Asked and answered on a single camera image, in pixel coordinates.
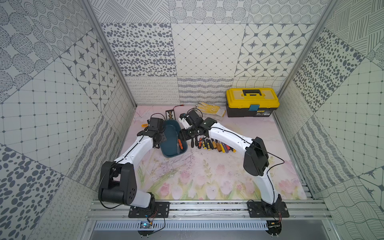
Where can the yellow handle screwdriver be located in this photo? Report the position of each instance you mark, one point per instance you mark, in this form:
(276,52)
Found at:
(222,147)

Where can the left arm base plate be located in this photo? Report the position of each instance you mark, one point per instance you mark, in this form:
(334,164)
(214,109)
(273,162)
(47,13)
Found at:
(155,210)

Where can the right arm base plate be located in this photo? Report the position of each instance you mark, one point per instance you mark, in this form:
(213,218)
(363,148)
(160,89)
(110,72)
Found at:
(264,210)

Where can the aluminium rail frame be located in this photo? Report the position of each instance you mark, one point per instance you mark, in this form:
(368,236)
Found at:
(212,210)

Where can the clear blue red screwdriver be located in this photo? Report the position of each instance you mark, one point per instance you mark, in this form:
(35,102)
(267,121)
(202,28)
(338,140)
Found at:
(225,148)

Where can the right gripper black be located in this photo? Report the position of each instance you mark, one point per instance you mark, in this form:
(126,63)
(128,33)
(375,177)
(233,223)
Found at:
(184,135)

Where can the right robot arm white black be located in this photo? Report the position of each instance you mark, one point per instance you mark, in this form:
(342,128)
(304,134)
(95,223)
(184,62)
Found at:
(256,157)

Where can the yellow work gloves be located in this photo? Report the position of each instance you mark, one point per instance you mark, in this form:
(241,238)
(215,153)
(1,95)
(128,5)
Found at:
(211,109)

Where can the teal plastic storage tray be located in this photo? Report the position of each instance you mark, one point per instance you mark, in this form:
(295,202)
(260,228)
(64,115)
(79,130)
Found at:
(170,148)

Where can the yellow black toolbox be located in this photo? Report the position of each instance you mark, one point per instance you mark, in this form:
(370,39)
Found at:
(256,102)

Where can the wooden orange handle screwdriver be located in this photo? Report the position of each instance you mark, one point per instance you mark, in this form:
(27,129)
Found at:
(218,146)

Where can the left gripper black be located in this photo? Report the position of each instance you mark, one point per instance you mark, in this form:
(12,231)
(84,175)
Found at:
(162,136)

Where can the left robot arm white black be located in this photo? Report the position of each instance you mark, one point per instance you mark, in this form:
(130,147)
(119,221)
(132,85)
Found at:
(118,183)

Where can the black long screwdriver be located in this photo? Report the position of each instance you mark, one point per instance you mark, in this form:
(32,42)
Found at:
(211,144)

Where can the large orange black screwdriver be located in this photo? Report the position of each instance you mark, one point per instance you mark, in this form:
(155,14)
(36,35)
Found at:
(200,144)

